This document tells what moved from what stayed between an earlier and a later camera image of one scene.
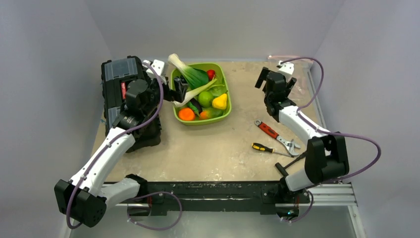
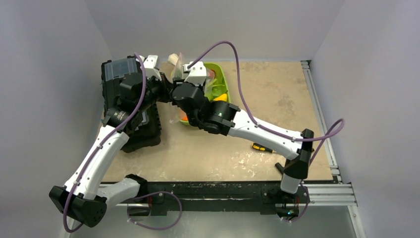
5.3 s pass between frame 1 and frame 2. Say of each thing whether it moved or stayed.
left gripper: stayed
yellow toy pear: stayed
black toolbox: stayed
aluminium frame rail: stayed
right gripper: moved
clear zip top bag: moved
